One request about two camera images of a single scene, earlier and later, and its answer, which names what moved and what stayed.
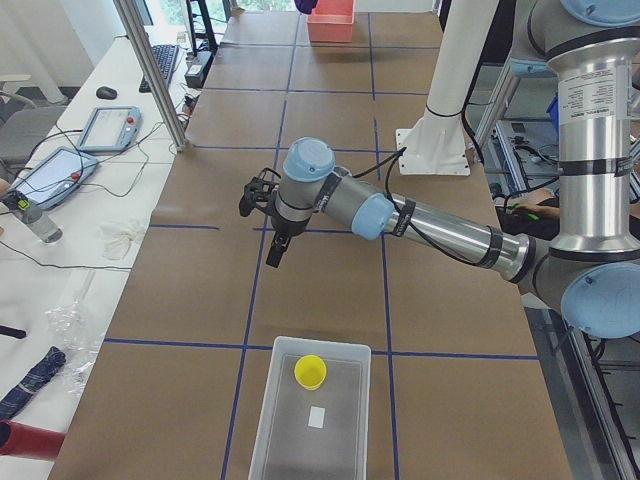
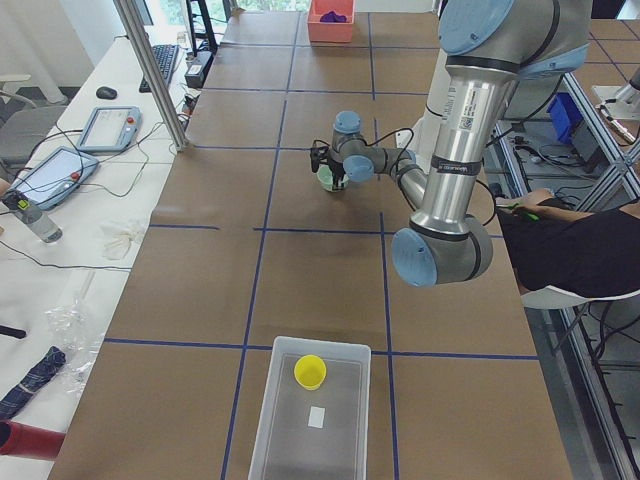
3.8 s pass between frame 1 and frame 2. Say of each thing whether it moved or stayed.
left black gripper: moved
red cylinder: stayed
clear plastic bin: stayed
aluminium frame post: stayed
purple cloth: moved
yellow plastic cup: stayed
